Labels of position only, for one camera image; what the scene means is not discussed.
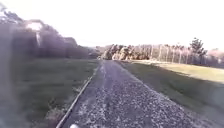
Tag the grey gravel path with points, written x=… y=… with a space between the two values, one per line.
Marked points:
x=116 y=96

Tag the pale kerb strip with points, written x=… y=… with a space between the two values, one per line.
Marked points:
x=81 y=92

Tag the row of pale-trunked trees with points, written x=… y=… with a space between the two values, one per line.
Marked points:
x=160 y=53

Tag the row of dark trees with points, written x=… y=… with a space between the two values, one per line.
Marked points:
x=50 y=43

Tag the grass verge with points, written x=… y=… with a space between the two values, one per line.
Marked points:
x=180 y=83

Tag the grass field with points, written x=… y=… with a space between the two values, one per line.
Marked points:
x=43 y=83

